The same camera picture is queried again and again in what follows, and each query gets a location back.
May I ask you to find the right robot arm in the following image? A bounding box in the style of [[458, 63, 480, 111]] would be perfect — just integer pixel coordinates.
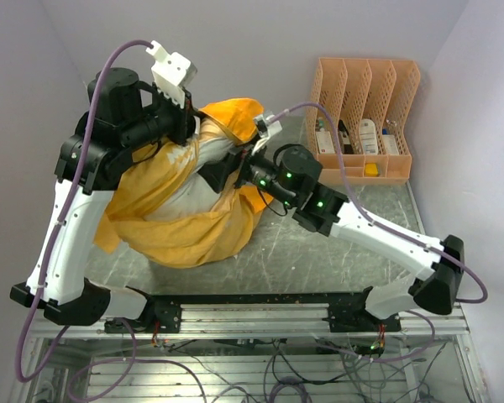
[[199, 144, 464, 332]]

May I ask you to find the yellow block in organizer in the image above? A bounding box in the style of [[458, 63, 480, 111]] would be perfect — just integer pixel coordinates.
[[364, 163, 380, 177]]

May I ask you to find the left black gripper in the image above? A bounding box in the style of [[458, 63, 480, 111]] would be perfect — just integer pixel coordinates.
[[123, 82, 208, 153]]

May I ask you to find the orange Mickey Mouse pillowcase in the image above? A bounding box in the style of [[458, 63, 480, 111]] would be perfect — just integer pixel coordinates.
[[93, 98, 273, 269]]

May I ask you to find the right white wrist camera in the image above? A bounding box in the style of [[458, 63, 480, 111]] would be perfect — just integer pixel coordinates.
[[253, 111, 282, 147]]

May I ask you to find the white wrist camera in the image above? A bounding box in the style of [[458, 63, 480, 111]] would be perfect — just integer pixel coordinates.
[[146, 40, 197, 108], [253, 111, 282, 147]]

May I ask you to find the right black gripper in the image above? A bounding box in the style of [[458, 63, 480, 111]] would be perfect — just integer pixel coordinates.
[[194, 133, 297, 207]]

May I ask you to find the white tube in organizer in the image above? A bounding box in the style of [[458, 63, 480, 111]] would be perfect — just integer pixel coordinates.
[[359, 118, 379, 155]]

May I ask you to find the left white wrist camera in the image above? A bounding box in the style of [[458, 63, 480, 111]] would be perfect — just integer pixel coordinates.
[[146, 40, 197, 108]]

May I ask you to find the peach plastic file organizer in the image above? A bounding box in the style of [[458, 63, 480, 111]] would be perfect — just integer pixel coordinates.
[[304, 57, 421, 185]]

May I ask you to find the white pillow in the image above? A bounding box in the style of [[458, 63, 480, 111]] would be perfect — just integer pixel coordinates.
[[144, 118, 249, 222]]

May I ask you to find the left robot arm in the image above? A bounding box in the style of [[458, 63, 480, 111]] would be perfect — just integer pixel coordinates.
[[10, 67, 199, 333]]

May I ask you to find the aluminium mounting rail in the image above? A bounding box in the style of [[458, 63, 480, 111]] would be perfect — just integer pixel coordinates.
[[29, 300, 471, 339]]

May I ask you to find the red white box in organizer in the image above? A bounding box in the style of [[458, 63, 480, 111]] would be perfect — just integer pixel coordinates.
[[315, 118, 335, 154]]

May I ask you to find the black item in organizer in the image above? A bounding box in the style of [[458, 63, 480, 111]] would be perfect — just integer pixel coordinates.
[[338, 120, 354, 154]]

